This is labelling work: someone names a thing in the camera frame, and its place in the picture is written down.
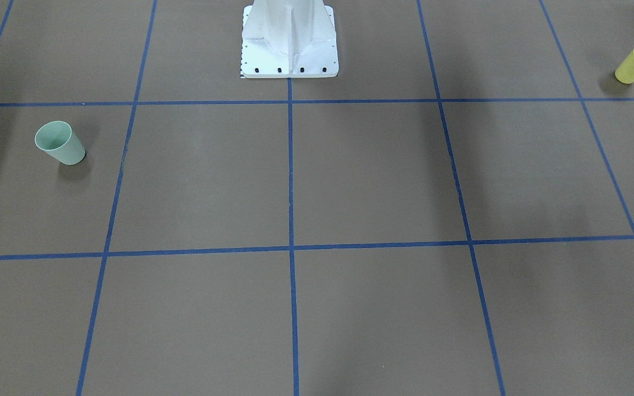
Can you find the light green plastic cup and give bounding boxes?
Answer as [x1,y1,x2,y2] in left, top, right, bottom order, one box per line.
[34,120,86,166]

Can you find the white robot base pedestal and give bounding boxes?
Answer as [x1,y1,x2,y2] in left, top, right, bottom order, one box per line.
[240,1,340,79]

